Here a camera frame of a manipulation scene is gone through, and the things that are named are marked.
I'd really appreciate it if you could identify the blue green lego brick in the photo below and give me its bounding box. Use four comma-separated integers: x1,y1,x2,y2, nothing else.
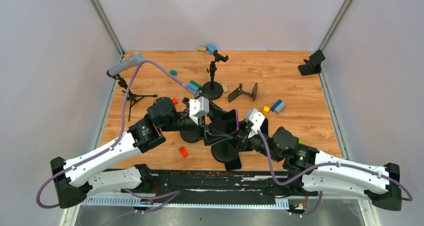
187,80,202,92

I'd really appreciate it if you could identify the black stand of phone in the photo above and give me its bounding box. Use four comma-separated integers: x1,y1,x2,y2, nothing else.
201,50,229,100

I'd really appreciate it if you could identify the black microphone tripod stand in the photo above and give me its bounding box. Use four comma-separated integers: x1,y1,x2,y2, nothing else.
112,74,158,121

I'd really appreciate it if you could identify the purple-edged phone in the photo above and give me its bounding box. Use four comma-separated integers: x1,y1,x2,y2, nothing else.
208,109,240,134

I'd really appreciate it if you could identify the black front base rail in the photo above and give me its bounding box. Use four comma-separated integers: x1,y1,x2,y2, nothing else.
89,166,319,207

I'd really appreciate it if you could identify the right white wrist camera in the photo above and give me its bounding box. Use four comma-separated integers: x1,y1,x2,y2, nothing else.
244,108,265,138

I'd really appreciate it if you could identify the small yellow cube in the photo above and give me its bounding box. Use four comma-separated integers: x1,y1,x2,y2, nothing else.
262,106,270,115

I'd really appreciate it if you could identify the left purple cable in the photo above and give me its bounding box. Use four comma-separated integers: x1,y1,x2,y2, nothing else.
35,60,198,226

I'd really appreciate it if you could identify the black desk phone stand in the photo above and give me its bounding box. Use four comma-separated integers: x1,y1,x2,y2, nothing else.
298,50,326,76

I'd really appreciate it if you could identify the grey microphone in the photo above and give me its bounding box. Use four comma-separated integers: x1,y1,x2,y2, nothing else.
106,52,145,78

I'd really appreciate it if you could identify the teal triangular block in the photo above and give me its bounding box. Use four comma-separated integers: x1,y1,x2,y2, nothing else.
169,70,178,76

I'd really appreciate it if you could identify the beige wooden block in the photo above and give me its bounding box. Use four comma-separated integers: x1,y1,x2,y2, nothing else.
221,84,229,93

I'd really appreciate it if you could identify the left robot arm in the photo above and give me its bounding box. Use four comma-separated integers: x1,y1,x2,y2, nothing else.
50,96,239,209

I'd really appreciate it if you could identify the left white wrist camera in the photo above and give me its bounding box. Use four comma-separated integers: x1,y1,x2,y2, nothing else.
188,96,209,125

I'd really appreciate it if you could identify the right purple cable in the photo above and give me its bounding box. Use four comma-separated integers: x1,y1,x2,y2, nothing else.
257,131,414,217

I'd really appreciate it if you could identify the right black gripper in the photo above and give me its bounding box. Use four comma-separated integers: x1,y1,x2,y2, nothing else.
220,119,281,161

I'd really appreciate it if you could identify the black ball-joint phone stand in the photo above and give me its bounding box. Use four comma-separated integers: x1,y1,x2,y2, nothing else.
180,130,203,143

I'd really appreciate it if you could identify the blue grey lego brick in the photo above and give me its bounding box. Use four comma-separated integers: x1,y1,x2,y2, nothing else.
271,99,286,115

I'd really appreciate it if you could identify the orange red block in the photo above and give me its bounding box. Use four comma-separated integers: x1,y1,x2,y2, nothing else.
178,146,189,158

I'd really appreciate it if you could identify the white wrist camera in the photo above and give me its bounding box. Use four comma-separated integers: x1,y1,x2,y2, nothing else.
244,108,265,138
188,96,209,125

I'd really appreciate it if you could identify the purple cable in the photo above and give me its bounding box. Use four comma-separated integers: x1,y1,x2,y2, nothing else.
35,60,198,226
257,131,414,217

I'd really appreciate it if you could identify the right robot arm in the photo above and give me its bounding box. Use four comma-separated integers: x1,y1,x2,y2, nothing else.
236,121,403,211

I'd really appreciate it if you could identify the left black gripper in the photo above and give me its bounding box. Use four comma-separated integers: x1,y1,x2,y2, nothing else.
161,97,234,148

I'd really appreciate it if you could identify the black round pole stand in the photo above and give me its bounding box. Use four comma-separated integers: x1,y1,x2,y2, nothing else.
210,140,241,163

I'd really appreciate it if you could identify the tan wooden cylinder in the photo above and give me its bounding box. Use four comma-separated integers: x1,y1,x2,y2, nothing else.
197,46,207,52

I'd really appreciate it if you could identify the blue triangular block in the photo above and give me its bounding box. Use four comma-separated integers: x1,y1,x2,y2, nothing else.
206,44,215,55

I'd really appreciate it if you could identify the black phone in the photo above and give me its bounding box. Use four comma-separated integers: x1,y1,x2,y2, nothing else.
224,161,242,171

